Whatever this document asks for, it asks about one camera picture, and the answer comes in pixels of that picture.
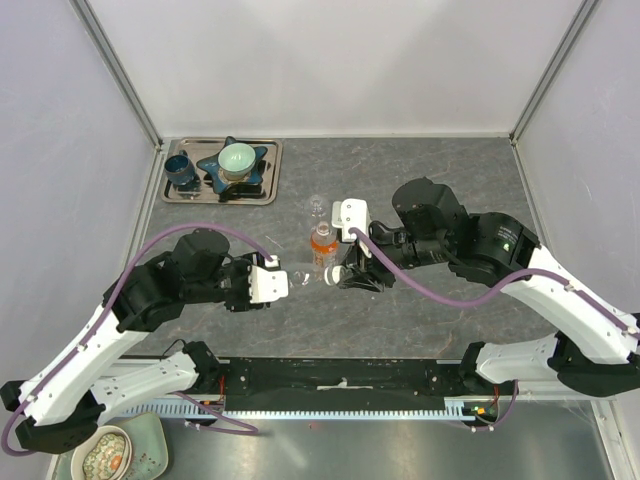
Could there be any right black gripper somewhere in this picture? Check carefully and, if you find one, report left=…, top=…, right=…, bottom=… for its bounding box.
left=338, top=219, right=451, bottom=293

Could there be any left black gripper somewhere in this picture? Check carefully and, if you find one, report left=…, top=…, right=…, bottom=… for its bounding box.
left=186, top=251, right=273, bottom=313

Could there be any white bottle cap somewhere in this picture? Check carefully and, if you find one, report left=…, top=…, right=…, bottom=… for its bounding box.
left=324, top=266, right=344, bottom=286

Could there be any clear green-label water bottle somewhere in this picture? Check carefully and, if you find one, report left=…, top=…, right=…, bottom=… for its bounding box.
left=288, top=270, right=326, bottom=291

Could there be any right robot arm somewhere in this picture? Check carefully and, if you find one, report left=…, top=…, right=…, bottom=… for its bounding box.
left=329, top=178, right=639, bottom=397

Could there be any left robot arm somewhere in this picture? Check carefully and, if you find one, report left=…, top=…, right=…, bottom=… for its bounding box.
left=1, top=223, right=288, bottom=457

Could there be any orange drink bottle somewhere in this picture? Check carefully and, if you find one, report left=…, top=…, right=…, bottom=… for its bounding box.
left=310, top=221, right=338, bottom=268

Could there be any small clear empty bottle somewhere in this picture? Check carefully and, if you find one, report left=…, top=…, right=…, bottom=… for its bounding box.
left=305, top=195, right=331, bottom=221

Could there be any steel tray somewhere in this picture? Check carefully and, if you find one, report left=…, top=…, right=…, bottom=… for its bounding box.
left=160, top=136, right=282, bottom=206

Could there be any blue star-shaped dish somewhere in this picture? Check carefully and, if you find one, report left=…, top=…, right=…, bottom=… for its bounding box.
left=196, top=136, right=268, bottom=196

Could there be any pale green bowl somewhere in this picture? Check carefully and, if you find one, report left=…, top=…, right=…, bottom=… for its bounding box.
left=218, top=143, right=256, bottom=180

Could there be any dark blue cup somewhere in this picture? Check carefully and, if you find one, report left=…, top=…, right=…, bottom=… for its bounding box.
left=164, top=150, right=200, bottom=189

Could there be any green square plate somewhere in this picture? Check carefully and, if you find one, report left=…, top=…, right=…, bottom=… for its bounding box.
left=47, top=412, right=169, bottom=479

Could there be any patterned ceramic bowl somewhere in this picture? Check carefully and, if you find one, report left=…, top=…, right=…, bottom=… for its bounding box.
left=70, top=425, right=133, bottom=480

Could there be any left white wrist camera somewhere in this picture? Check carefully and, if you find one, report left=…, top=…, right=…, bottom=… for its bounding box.
left=248, top=255, right=289, bottom=305

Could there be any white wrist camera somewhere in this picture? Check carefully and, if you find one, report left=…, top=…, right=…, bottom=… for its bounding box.
left=331, top=198, right=371, bottom=244
left=248, top=255, right=289, bottom=305

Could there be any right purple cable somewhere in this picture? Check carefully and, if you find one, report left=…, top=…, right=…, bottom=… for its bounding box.
left=347, top=226, right=640, bottom=434

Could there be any purple cable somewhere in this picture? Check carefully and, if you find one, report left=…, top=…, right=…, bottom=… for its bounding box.
left=347, top=226, right=640, bottom=434
left=0, top=222, right=281, bottom=458

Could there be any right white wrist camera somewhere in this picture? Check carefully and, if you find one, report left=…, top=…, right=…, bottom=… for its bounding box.
left=331, top=198, right=371, bottom=244

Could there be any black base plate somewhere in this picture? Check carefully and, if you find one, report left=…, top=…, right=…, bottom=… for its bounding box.
left=192, top=357, right=510, bottom=407

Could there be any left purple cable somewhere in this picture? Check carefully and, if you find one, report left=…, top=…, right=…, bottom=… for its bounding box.
left=0, top=222, right=281, bottom=458

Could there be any slotted cable duct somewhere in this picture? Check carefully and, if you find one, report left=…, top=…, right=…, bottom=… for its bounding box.
left=116, top=397, right=489, bottom=422

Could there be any left aluminium frame post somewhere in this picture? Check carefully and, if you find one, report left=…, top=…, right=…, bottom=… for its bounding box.
left=69, top=0, right=163, bottom=150

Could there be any aluminium frame post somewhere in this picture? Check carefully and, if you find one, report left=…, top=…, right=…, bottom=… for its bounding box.
left=69, top=0, right=163, bottom=150
left=509, top=0, right=600, bottom=147

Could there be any right aluminium frame post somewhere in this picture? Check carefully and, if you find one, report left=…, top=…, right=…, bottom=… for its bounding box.
left=509, top=0, right=600, bottom=147

